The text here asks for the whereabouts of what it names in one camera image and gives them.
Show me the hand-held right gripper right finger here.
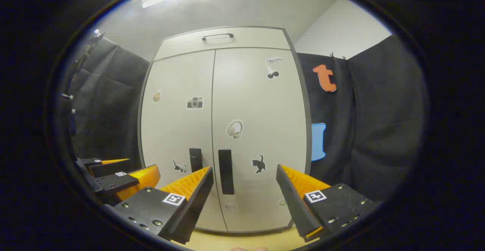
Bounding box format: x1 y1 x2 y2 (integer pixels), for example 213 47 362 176
276 164 377 243

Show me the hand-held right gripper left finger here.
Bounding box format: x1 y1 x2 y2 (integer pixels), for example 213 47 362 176
114 167 214 245

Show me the black door handle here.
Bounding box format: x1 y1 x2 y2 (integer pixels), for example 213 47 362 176
218 150 234 195
189 148 204 173

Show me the white double-door shoe cabinet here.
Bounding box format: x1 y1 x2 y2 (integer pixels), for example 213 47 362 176
137 26 312 234

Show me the white cabinet drawer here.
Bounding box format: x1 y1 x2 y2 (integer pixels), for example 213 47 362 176
153 27 291 61

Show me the dark drawer handle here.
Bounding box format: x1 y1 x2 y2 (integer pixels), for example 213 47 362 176
202 33 234 41

